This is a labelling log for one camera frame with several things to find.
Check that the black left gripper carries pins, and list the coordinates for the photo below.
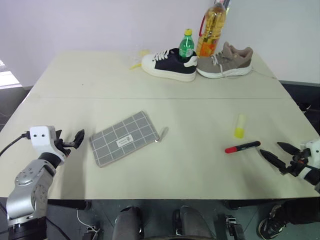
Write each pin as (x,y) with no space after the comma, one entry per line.
(63,146)

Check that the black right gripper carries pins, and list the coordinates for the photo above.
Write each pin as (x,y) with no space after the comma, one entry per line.
(297,165)

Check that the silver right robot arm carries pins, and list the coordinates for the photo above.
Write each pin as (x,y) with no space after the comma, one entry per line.
(313,177)

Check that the grey checked pouch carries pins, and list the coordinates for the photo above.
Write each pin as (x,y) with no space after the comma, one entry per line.
(120,140)

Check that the red and black marker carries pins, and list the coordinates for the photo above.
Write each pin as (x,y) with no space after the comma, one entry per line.
(240,147)

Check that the yellow glue stick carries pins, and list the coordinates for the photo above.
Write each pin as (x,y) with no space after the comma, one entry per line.
(240,127)

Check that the bystander's black sneaker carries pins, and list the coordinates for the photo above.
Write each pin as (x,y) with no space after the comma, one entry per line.
(272,223)

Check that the black device under table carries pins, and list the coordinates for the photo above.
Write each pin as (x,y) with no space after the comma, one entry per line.
(235,226)

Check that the dark rounded shape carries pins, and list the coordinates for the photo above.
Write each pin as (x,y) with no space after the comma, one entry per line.
(192,222)
(128,223)

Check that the taupe sneaker with white sole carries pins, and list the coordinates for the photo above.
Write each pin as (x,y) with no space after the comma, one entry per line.
(225,63)

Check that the clear plastic bag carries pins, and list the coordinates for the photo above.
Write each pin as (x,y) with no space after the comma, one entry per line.
(141,56)

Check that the black and white sneaker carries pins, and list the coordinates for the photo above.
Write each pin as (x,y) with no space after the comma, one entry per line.
(167,66)

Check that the large cooking oil bottle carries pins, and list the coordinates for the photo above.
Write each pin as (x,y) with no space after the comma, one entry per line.
(211,30)

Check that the green plastic bottle yellow cap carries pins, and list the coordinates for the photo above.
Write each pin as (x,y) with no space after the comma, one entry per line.
(187,46)

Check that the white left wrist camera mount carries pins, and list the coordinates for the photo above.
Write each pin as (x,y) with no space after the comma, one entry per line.
(40,140)

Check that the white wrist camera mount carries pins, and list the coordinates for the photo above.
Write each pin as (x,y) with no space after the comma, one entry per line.
(313,152)
(40,140)

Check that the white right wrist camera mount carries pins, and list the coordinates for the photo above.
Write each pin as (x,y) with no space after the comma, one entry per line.
(313,152)

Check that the black table frame bar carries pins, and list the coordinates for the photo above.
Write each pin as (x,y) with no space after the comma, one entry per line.
(70,204)

